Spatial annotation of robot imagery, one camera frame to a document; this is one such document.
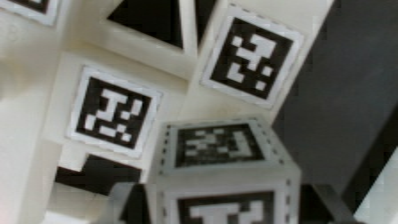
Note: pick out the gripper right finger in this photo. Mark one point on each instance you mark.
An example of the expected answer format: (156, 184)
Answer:
(323, 209)

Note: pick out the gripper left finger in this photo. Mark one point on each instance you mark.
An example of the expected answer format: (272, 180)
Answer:
(126, 205)

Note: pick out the white chair leg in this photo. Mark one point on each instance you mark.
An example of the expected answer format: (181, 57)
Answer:
(224, 178)

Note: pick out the white chair back frame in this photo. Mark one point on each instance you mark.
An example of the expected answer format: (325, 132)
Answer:
(226, 43)

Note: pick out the white U-shaped obstacle fence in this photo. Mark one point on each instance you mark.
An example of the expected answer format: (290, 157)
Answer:
(377, 211)

